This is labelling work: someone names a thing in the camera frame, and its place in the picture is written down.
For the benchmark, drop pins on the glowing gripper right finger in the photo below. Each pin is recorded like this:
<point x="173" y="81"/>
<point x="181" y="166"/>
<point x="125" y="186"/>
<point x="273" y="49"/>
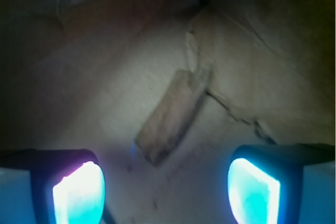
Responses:
<point x="282" y="183"/>

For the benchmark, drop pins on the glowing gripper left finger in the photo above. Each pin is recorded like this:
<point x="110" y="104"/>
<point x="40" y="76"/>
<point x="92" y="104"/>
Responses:
<point x="51" y="186"/>

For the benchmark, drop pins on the brown wood chip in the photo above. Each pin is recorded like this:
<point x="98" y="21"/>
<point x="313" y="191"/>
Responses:
<point x="166" y="126"/>

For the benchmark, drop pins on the brown paper bag bin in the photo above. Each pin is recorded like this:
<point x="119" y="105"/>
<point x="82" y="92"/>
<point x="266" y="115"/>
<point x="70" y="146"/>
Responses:
<point x="88" y="73"/>

